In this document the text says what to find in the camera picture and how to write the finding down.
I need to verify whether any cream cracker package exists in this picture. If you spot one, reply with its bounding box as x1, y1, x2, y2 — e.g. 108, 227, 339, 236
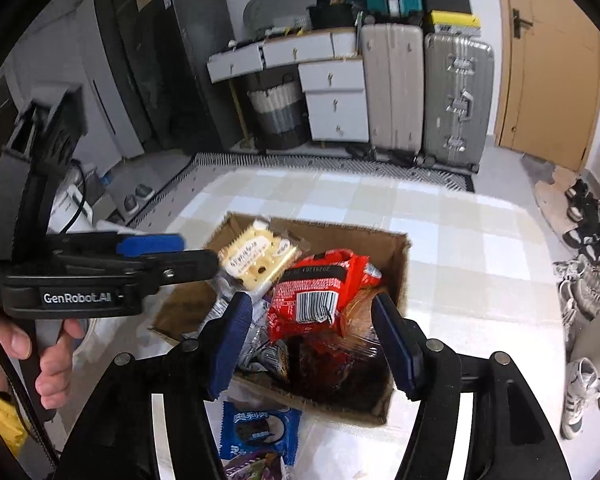
212, 217, 310, 301

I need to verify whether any small red snack packet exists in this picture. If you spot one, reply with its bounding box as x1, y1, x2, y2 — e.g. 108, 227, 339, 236
268, 248, 384, 342

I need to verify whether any blue Oreo package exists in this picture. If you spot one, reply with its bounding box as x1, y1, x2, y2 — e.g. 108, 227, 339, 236
219, 401, 302, 466

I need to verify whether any purple grape candy bag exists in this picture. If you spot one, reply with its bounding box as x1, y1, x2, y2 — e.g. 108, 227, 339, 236
224, 451, 288, 480

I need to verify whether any left hand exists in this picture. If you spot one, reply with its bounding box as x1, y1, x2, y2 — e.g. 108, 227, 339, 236
0, 309, 88, 411

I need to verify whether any silver purple snack bag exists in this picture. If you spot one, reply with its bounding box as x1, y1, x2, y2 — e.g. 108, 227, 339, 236
237, 297, 288, 375

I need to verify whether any brown SF cardboard box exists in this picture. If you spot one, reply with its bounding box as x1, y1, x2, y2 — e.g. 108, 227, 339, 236
151, 212, 411, 427

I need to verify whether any checkered beige tablecloth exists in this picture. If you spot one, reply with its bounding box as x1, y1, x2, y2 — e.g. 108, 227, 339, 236
80, 167, 600, 479

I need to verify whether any yellow left sleeve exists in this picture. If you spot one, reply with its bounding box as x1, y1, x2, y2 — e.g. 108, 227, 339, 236
0, 391, 28, 458

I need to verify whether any patterned floor rug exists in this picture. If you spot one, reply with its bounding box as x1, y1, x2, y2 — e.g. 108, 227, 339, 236
126, 153, 475, 228

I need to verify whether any woven laundry basket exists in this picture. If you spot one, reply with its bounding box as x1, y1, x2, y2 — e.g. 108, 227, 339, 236
246, 67, 310, 151

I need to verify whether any black refrigerator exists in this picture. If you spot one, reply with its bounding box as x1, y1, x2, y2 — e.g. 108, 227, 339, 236
112, 0, 242, 155

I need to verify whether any silver aluminium suitcase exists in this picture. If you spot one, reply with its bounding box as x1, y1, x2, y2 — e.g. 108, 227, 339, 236
422, 32, 494, 174

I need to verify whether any white drawer desk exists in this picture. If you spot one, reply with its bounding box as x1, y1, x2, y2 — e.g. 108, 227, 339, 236
207, 27, 370, 143

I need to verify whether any beige suitcase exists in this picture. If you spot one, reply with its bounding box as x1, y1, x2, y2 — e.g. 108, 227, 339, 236
361, 24, 425, 154

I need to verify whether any grey oval mirror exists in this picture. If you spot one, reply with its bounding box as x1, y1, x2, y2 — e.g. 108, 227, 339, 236
242, 0, 316, 37

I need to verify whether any wooden door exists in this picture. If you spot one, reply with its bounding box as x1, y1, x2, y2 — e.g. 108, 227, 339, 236
495, 0, 600, 172

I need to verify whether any yellow black shoe box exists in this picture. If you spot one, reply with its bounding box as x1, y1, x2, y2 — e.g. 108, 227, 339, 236
426, 10, 481, 38

